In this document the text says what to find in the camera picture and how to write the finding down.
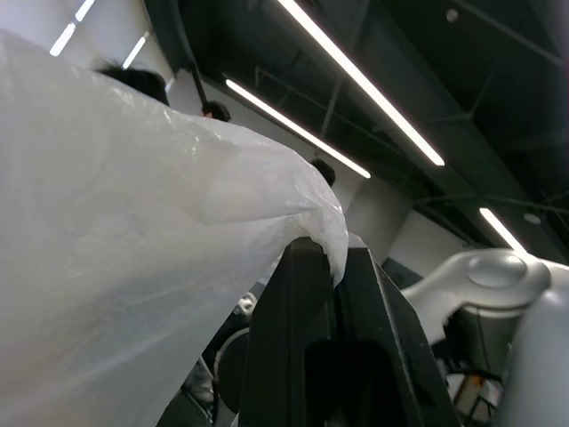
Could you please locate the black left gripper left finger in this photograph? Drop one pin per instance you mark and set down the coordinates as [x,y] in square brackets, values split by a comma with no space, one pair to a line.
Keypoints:
[284,338]

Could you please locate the black boom pole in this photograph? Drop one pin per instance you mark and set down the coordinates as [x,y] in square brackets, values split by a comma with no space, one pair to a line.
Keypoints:
[196,82]

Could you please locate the long ceiling light strip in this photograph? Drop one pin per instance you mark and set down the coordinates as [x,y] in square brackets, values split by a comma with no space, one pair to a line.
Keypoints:
[360,82]
[295,126]

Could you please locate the dark-haired person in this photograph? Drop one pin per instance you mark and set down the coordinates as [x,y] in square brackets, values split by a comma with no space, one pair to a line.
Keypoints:
[217,111]
[324,171]
[138,82]

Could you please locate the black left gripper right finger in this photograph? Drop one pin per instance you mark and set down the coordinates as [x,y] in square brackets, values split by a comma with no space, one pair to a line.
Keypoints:
[378,320]

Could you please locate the short ceiling light strip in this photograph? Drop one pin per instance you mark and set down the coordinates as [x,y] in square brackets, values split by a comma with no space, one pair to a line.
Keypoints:
[502,231]

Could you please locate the translucent white plastic bag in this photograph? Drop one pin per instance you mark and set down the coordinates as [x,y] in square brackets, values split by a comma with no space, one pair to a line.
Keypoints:
[111,249]

